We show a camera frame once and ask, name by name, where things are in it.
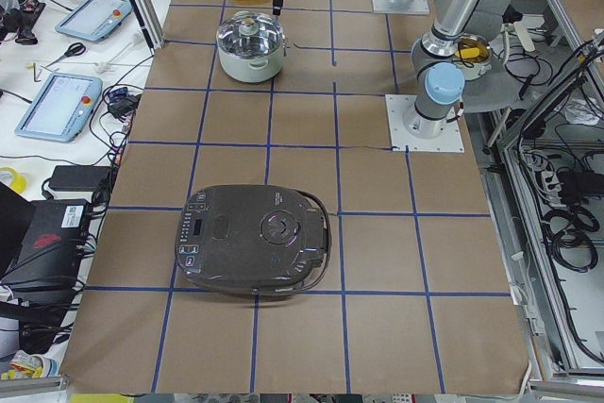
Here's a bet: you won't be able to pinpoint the glass pot lid gold knob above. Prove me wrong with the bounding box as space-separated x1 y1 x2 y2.
216 11 284 59

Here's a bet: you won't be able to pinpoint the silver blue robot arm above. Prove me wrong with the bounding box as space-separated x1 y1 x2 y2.
402 0 479 140

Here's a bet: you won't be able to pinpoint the white steel cooking pot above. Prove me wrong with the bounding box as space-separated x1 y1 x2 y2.
215 9 290 84

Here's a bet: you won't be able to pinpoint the small pot with yellow corn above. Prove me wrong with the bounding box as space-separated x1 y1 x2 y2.
452 35 492 81

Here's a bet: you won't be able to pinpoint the upper blue teach pendant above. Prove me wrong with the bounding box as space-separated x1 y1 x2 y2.
55 0 132 42

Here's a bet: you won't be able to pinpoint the blue teach pendant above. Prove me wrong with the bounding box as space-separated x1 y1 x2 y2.
55 0 132 42
15 72 103 143

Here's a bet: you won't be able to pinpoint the lower blue teach pendant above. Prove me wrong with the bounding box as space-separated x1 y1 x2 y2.
15 72 103 143

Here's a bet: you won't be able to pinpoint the dark brown rice cooker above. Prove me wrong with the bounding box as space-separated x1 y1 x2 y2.
175 184 332 296

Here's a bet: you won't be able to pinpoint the black power adapter brick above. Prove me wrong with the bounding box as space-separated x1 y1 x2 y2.
48 165 109 192

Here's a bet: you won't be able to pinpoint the yellow tape roll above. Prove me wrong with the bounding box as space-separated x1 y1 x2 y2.
0 167 27 194

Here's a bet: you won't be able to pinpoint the black red computer box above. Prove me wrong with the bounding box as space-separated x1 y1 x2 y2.
1 199 91 292

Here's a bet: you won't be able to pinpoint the black handled scissors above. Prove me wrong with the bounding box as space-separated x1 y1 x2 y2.
50 42 87 65

